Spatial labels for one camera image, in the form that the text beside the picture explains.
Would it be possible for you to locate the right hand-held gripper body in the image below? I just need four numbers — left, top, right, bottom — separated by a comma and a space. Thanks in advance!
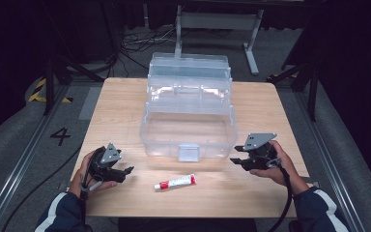
242, 131, 283, 172

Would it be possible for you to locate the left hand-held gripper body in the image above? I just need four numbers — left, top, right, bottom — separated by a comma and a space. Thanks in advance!
88, 142, 128, 184

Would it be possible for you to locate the red and white tube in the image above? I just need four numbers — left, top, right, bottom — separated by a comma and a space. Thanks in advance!
154, 173, 197, 191

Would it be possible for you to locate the clear plastic storage box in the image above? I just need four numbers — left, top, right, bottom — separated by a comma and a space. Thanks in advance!
138, 52, 240, 163

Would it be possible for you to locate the person's right hand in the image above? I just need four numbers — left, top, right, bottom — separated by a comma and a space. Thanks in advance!
249, 139, 310, 196

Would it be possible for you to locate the person's left hand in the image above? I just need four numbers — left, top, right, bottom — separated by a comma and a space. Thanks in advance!
69, 151, 119, 198

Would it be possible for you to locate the black metal stand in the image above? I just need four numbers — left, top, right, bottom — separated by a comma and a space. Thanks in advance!
43, 52, 106, 116
266, 61, 321, 123

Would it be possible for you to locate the left hand-held gripper cable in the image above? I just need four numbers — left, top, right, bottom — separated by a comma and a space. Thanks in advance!
78, 173, 105, 232

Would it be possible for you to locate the hand-held gripper cable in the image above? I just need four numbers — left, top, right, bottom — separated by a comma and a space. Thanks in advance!
264, 158, 295, 232
78, 173, 105, 232

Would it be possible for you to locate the right hand-held gripper cable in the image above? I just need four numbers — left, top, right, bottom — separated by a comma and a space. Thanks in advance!
264, 158, 295, 232

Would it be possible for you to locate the metal floor rail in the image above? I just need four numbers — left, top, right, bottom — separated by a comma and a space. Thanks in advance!
294, 91, 367, 232
0, 84, 71, 232

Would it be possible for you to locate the black floor cable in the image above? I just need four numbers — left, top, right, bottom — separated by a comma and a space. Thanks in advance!
0, 144, 84, 232

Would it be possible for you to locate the bundle of floor cables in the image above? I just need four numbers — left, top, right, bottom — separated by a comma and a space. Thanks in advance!
118, 24, 179, 78

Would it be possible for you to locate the grey metal desk frame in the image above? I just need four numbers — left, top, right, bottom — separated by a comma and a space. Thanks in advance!
172, 4, 265, 76

